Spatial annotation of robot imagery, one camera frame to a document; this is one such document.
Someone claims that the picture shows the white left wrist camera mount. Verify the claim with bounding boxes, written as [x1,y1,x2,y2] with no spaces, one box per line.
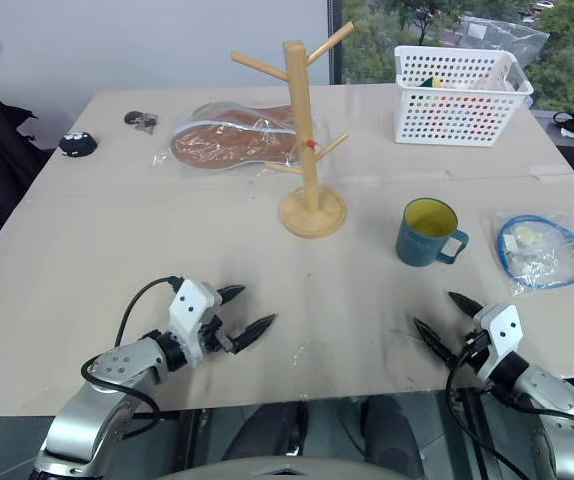
[167,279,224,370]

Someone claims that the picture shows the blue cable in plastic bag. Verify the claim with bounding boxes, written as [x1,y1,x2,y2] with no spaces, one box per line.
[491,210,574,297]

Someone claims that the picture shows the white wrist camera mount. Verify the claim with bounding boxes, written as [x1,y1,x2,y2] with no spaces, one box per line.
[471,302,524,382]
[167,279,224,370]

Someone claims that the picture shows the black round pouch white print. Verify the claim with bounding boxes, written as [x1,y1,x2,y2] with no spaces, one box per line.
[58,130,99,160]

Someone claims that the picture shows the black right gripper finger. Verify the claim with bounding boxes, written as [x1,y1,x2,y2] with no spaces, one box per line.
[412,316,457,370]
[447,291,484,317]

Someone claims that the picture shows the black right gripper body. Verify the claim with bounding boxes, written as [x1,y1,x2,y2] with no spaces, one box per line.
[459,327,492,374]

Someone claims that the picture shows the clear plastic zip bag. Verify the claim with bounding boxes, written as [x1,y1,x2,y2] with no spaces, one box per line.
[454,14,552,69]

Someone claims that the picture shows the wooden mug tree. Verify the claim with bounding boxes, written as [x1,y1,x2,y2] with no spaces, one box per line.
[230,20,356,240]

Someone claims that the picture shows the brown insole in plastic bag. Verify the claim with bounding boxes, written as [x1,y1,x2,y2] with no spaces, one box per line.
[152,101,329,176]

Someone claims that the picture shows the dark rounded shape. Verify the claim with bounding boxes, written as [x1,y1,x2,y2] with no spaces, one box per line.
[359,393,426,479]
[222,401,310,462]

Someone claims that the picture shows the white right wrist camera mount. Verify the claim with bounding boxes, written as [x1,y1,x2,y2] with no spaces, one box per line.
[471,302,524,382]

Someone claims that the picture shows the white perforated plastic basket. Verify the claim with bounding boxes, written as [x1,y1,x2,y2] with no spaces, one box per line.
[393,45,535,148]

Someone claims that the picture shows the colourful items in basket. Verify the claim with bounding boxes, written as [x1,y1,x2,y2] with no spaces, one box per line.
[406,74,511,135]

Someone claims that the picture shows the small black keychain item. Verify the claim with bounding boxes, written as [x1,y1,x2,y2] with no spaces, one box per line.
[123,110,160,135]

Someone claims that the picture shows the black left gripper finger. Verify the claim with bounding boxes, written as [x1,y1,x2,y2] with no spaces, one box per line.
[230,313,279,356]
[215,284,247,307]

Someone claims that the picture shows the teal mug yellow inside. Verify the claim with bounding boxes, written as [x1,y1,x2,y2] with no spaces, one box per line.
[394,197,470,268]

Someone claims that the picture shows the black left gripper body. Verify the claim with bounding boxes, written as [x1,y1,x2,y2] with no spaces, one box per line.
[199,310,234,355]

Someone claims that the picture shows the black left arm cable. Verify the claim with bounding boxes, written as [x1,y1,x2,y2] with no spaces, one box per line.
[79,275,184,426]

